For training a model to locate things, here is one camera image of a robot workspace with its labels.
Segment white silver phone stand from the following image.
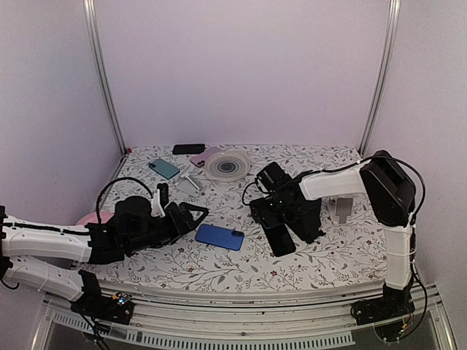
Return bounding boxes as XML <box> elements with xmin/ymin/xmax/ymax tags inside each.
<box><xmin>327</xmin><ymin>198</ymin><xmax>353</xmax><ymax>225</ymax></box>

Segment pink round object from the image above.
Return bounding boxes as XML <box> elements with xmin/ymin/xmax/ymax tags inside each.
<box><xmin>77</xmin><ymin>211</ymin><xmax>114</xmax><ymax>225</ymax></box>

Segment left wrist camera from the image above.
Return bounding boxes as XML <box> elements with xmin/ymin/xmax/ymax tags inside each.
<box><xmin>151</xmin><ymin>183</ymin><xmax>169</xmax><ymax>218</ymax></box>

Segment black phone at back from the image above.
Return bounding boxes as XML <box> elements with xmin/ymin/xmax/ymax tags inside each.
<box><xmin>172</xmin><ymin>144</ymin><xmax>206</xmax><ymax>155</ymax></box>

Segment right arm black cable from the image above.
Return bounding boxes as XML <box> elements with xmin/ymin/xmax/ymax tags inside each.
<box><xmin>242</xmin><ymin>155</ymin><xmax>428</xmax><ymax>314</ymax></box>

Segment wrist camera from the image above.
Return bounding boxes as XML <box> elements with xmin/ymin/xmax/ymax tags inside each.
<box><xmin>255</xmin><ymin>162</ymin><xmax>292</xmax><ymax>194</ymax></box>
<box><xmin>151</xmin><ymin>183</ymin><xmax>169</xmax><ymax>218</ymax></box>

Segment left aluminium frame post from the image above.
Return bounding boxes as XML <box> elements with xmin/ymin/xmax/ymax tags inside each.
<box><xmin>82</xmin><ymin>0</ymin><xmax>127</xmax><ymax>157</ymax></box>

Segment pink phone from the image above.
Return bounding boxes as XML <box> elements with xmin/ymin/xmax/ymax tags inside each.
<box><xmin>190</xmin><ymin>147</ymin><xmax>221</xmax><ymax>168</ymax></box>

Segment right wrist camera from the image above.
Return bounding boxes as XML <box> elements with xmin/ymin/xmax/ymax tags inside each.
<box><xmin>255</xmin><ymin>162</ymin><xmax>292</xmax><ymax>194</ymax></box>

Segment blue phone face down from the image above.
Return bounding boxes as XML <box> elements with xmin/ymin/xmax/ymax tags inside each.
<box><xmin>195</xmin><ymin>224</ymin><xmax>244</xmax><ymax>251</ymax></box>

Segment black clamp phone stand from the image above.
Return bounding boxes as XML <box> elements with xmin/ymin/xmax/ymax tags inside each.
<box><xmin>288</xmin><ymin>218</ymin><xmax>325</xmax><ymax>244</ymax></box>

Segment white round dish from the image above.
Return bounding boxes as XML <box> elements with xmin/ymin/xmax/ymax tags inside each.
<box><xmin>204</xmin><ymin>151</ymin><xmax>250</xmax><ymax>182</ymax></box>

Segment teal phone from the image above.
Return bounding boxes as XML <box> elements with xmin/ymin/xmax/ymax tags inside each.
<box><xmin>148</xmin><ymin>159</ymin><xmax>180</xmax><ymax>179</ymax></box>

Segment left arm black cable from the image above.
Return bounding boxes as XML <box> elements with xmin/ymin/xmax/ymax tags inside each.
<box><xmin>95</xmin><ymin>177</ymin><xmax>154</xmax><ymax>225</ymax></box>

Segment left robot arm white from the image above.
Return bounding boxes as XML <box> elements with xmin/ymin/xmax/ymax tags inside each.
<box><xmin>1</xmin><ymin>196</ymin><xmax>209</xmax><ymax>316</ymax></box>

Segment silver folding phone stand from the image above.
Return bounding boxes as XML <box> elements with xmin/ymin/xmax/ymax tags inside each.
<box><xmin>174</xmin><ymin>166</ymin><xmax>205</xmax><ymax>197</ymax></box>

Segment front aluminium rail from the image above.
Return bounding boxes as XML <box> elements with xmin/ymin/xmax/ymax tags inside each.
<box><xmin>31</xmin><ymin>280</ymin><xmax>459</xmax><ymax>350</ymax></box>

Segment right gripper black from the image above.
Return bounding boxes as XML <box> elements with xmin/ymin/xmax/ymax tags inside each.
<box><xmin>250</xmin><ymin>192</ymin><xmax>293</xmax><ymax>223</ymax></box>

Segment right aluminium frame post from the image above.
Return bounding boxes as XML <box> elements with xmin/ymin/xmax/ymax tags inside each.
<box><xmin>358</xmin><ymin>0</ymin><xmax>401</xmax><ymax>156</ymax></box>

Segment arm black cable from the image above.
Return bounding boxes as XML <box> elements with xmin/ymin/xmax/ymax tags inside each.
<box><xmin>95</xmin><ymin>177</ymin><xmax>154</xmax><ymax>225</ymax></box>
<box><xmin>242</xmin><ymin>155</ymin><xmax>428</xmax><ymax>314</ymax></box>

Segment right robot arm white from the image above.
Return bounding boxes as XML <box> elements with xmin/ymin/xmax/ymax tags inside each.
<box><xmin>248</xmin><ymin>150</ymin><xmax>420</xmax><ymax>318</ymax></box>

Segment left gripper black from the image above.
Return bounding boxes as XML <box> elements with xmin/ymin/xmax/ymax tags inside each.
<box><xmin>126</xmin><ymin>201</ymin><xmax>209</xmax><ymax>254</ymax></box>

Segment aluminium frame post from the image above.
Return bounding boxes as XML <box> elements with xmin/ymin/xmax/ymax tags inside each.
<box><xmin>358</xmin><ymin>0</ymin><xmax>401</xmax><ymax>156</ymax></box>
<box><xmin>82</xmin><ymin>0</ymin><xmax>127</xmax><ymax>157</ymax></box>

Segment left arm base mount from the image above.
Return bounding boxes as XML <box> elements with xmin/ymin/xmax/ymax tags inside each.
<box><xmin>70</xmin><ymin>270</ymin><xmax>135</xmax><ymax>325</ymax></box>

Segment floral table mat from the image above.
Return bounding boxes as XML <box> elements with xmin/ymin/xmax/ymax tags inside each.
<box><xmin>74</xmin><ymin>144</ymin><xmax>417</xmax><ymax>293</ymax></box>

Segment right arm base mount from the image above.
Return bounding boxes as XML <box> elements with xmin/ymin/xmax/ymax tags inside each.
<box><xmin>350</xmin><ymin>284</ymin><xmax>415</xmax><ymax>325</ymax></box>

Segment black phone on table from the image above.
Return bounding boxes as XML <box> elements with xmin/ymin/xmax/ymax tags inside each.
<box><xmin>264</xmin><ymin>225</ymin><xmax>296</xmax><ymax>257</ymax></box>

